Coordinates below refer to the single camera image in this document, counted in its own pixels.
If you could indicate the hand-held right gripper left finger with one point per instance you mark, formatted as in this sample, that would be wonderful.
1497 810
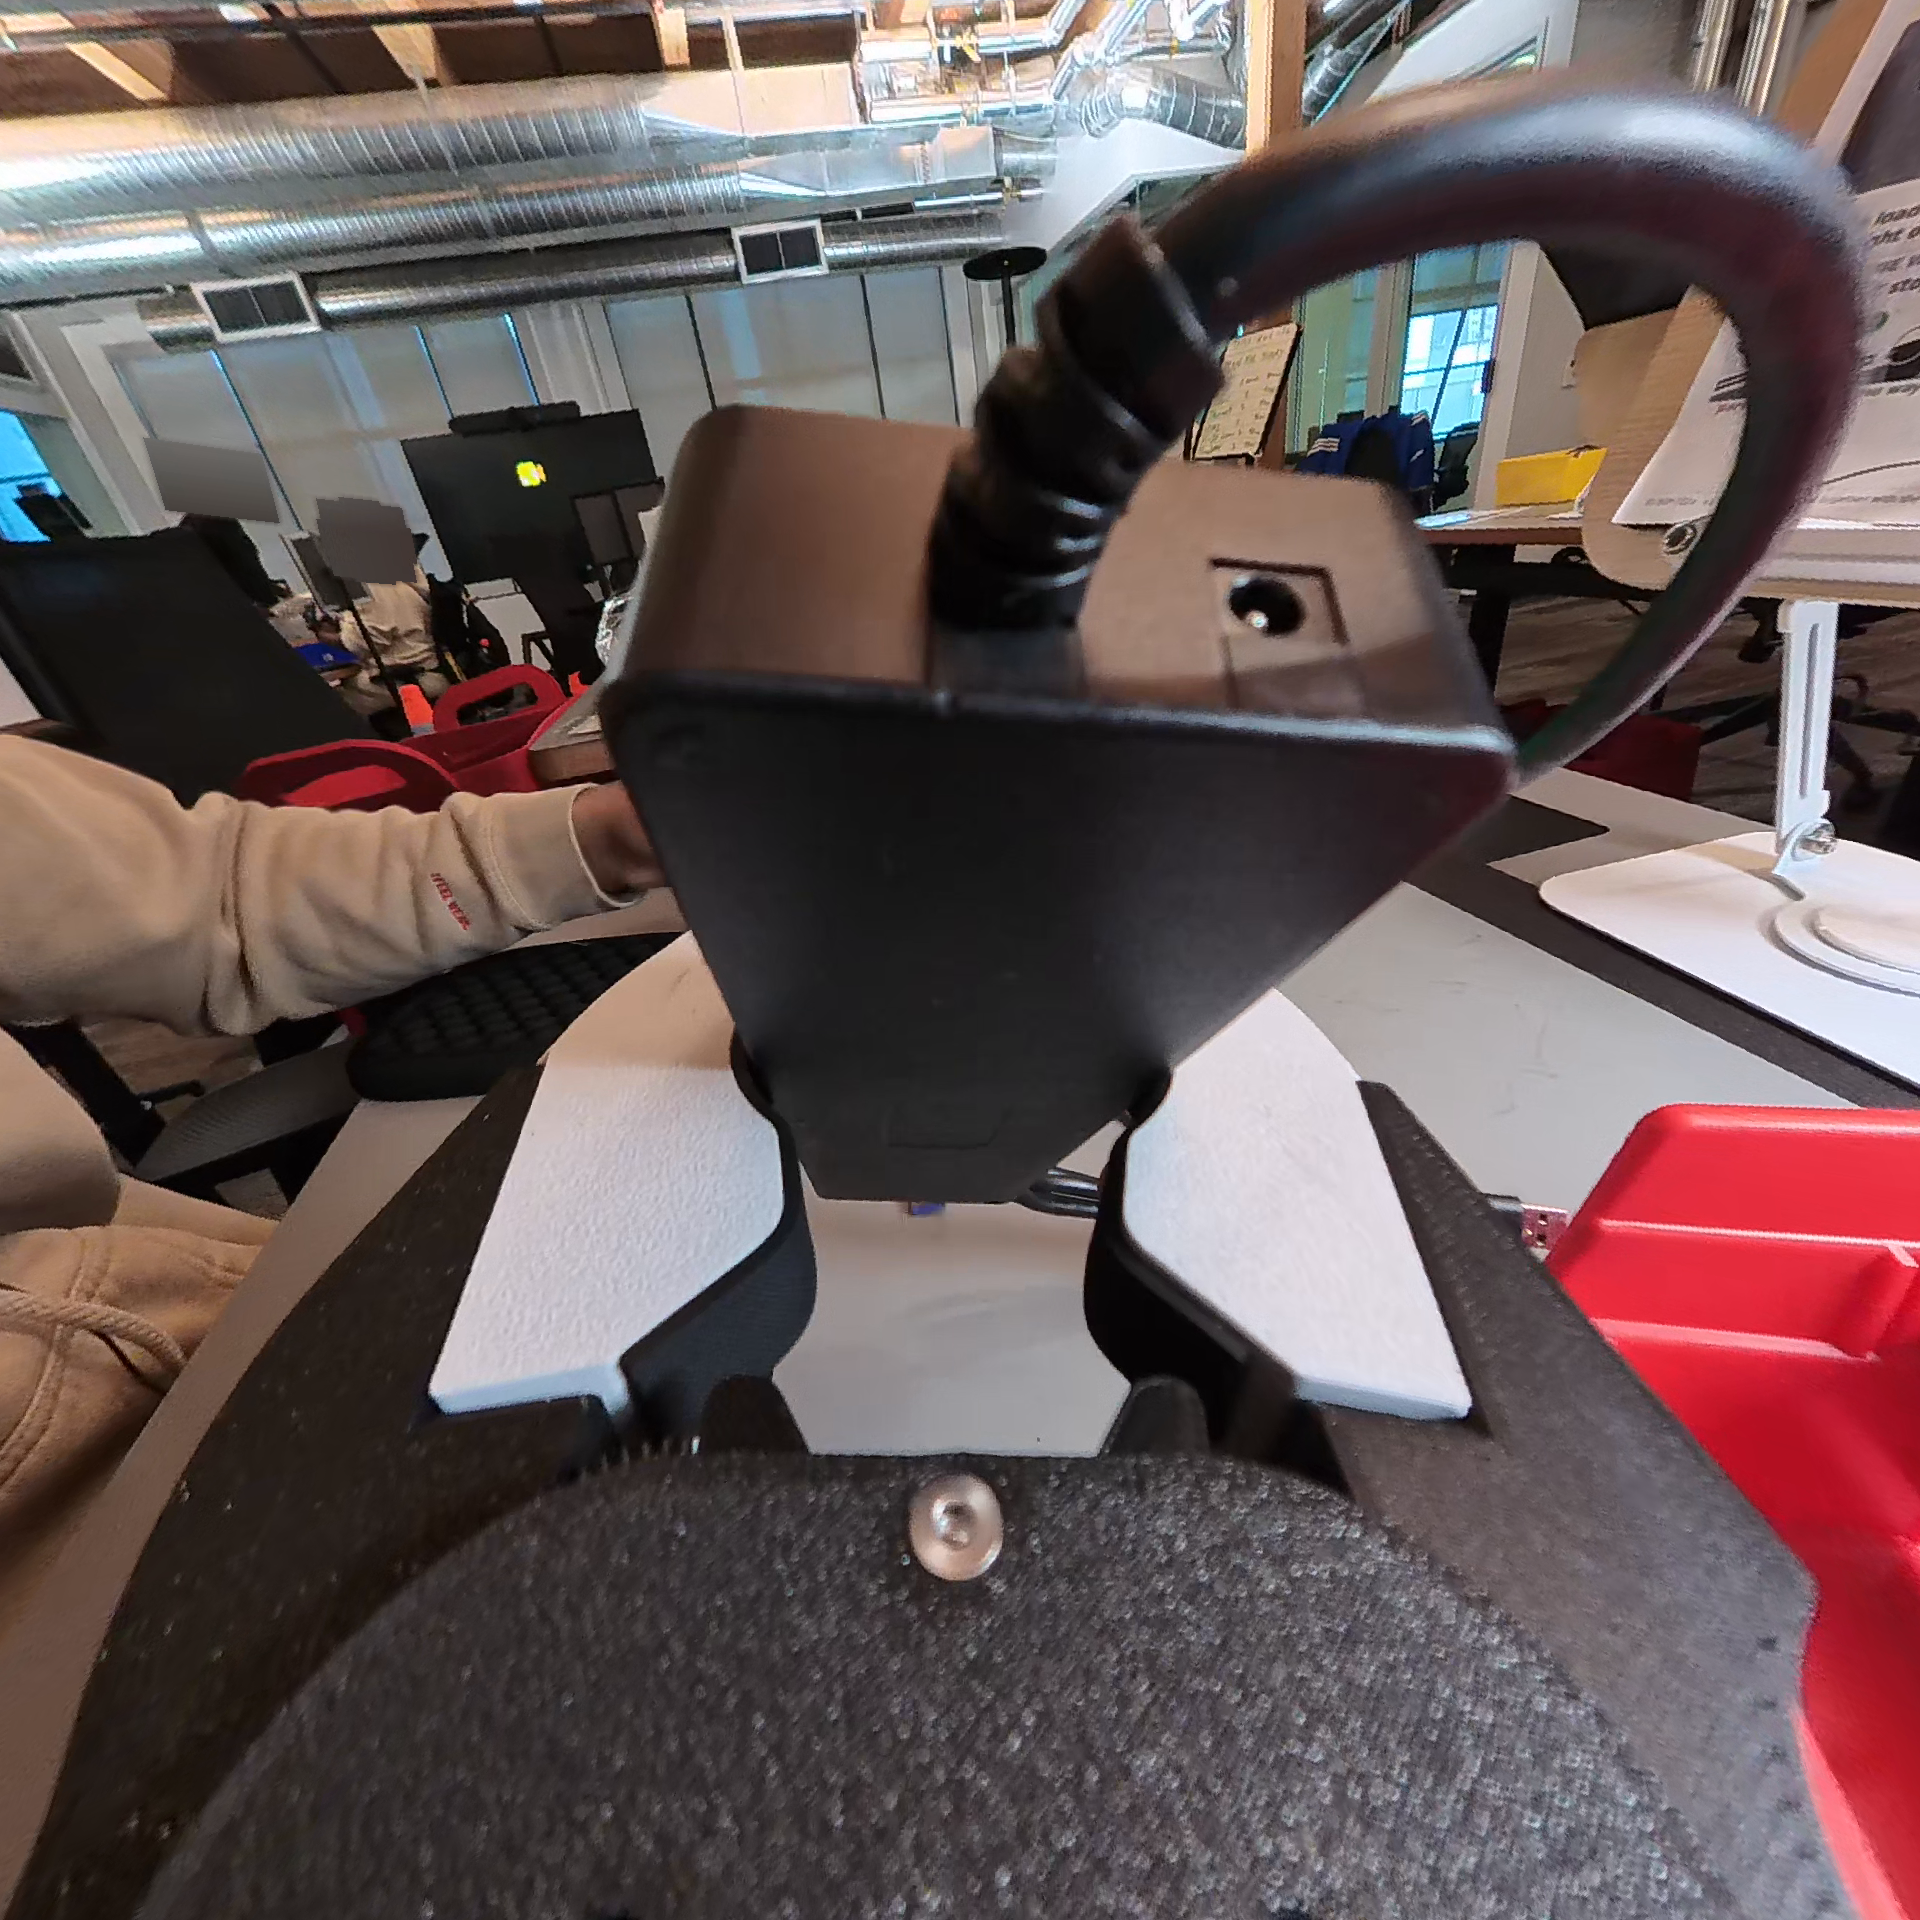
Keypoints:
600 1214

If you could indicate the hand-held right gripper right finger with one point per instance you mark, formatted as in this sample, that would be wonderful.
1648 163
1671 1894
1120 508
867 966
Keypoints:
1291 1231

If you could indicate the person's left forearm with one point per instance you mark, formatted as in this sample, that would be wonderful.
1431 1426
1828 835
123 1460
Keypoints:
270 900

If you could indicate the person's left hand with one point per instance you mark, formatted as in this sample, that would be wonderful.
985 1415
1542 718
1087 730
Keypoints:
616 839

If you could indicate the large red plastic bin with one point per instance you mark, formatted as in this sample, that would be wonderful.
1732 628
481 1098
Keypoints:
1740 1276

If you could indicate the white desk lamp stand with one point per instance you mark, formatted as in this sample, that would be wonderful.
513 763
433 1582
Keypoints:
1695 914

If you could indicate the person's beige hoodie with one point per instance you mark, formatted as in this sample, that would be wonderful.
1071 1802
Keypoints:
91 1320

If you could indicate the black panel board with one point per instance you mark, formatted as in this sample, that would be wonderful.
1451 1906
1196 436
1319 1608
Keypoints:
136 660

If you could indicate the black tv monitor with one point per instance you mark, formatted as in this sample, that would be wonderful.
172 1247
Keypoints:
494 494

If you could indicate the yellow box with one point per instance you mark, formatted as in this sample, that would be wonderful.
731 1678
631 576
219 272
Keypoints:
1545 481

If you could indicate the small whiteboard sign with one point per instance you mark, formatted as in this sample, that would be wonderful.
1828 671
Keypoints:
1244 388

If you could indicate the cardboard sheet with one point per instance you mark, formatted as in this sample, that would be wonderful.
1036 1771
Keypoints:
1628 420

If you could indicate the air vent grille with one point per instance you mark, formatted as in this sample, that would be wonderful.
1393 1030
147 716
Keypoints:
260 306
782 250

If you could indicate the black floor lamp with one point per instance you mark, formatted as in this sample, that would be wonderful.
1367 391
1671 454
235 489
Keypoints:
1009 268

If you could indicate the printed white paper sign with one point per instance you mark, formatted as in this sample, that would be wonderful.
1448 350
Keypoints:
1875 376

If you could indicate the silver ventilation duct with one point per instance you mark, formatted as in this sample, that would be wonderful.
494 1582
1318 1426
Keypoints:
375 180

